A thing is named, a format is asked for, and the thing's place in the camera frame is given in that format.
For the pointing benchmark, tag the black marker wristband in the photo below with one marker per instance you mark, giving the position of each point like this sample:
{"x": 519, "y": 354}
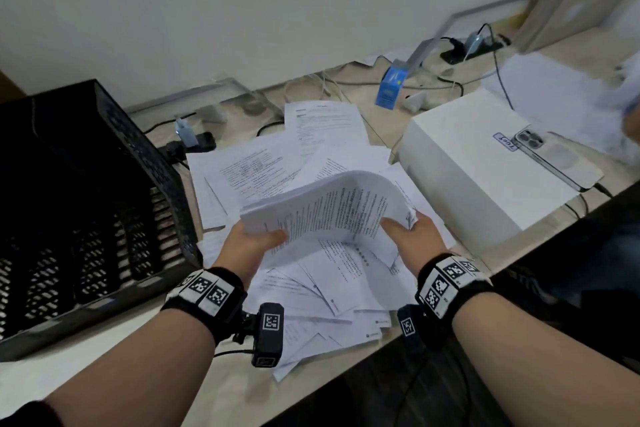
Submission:
{"x": 450, "y": 286}
{"x": 210, "y": 296}

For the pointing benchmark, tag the pile of printed papers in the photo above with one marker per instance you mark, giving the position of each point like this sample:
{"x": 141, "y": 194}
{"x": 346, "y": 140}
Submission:
{"x": 260, "y": 166}

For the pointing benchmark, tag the person's left forearm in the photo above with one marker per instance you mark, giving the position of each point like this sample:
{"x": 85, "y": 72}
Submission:
{"x": 135, "y": 371}

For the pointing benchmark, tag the person's right hand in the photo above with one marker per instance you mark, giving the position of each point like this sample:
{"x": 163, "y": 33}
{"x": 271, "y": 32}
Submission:
{"x": 425, "y": 246}

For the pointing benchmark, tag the white paper sheets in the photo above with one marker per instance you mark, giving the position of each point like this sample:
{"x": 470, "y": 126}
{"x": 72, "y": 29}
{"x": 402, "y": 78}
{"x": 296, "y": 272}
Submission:
{"x": 550, "y": 96}

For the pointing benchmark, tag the black mesh file organizer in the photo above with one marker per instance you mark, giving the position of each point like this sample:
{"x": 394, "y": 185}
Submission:
{"x": 75, "y": 191}

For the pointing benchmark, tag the person's left hand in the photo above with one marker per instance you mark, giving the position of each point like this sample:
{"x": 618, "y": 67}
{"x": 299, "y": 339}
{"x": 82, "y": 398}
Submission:
{"x": 245, "y": 251}

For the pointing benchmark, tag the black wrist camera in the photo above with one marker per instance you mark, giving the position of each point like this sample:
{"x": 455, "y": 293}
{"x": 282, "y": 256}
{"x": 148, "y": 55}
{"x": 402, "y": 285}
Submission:
{"x": 267, "y": 341}
{"x": 410, "y": 329}

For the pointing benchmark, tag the white charger plug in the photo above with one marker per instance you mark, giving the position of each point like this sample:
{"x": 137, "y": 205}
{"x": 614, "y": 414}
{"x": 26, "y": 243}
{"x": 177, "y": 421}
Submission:
{"x": 185, "y": 134}

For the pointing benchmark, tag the white box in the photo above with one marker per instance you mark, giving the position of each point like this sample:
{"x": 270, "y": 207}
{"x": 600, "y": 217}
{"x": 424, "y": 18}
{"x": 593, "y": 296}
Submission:
{"x": 475, "y": 171}

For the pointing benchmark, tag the small blue box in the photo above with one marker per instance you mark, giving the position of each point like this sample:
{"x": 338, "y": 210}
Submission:
{"x": 391, "y": 86}

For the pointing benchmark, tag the person's right forearm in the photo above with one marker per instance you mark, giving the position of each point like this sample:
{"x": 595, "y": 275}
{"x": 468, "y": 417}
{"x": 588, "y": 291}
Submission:
{"x": 540, "y": 366}

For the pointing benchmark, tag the grey metal bracket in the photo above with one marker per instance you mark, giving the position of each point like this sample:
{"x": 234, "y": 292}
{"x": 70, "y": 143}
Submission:
{"x": 450, "y": 24}
{"x": 200, "y": 91}

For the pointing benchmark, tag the grey plug adapter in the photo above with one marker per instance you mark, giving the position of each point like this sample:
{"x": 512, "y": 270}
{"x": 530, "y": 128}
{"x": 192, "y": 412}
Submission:
{"x": 473, "y": 43}

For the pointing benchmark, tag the white handheld device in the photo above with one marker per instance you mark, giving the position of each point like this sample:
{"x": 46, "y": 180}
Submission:
{"x": 420, "y": 102}

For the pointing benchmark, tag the silver smartphone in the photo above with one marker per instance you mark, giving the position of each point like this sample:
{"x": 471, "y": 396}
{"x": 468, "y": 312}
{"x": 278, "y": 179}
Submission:
{"x": 560, "y": 159}

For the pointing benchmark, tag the printed paper bundle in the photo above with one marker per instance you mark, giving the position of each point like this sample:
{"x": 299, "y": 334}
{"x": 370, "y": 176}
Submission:
{"x": 340, "y": 201}

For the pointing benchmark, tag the brown cardboard sheet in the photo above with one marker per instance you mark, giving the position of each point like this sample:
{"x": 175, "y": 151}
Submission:
{"x": 7, "y": 86}

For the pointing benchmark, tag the person's black sleeve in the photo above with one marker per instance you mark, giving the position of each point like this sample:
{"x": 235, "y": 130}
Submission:
{"x": 25, "y": 414}

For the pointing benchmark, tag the black power strip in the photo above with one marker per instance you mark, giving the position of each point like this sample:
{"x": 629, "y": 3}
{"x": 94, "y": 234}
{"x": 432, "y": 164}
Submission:
{"x": 205, "y": 141}
{"x": 455, "y": 55}

